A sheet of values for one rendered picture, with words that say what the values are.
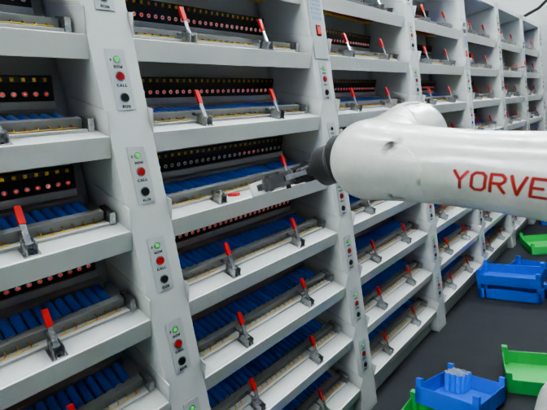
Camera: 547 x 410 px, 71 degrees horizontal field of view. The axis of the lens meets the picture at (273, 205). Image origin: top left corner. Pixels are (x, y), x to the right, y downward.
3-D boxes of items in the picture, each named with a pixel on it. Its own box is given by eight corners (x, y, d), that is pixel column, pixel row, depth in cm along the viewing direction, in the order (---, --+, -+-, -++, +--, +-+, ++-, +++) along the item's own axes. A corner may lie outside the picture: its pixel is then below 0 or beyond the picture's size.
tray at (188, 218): (327, 188, 130) (331, 161, 126) (171, 237, 88) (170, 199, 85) (283, 172, 142) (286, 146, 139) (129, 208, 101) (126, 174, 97)
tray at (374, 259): (426, 241, 184) (433, 215, 179) (357, 288, 142) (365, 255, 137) (387, 226, 196) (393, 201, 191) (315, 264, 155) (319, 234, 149)
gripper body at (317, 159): (330, 185, 68) (294, 196, 75) (356, 176, 74) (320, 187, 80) (318, 145, 68) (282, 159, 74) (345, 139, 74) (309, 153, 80)
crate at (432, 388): (448, 382, 152) (448, 362, 153) (506, 400, 138) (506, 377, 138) (414, 402, 131) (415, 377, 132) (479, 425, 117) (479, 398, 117)
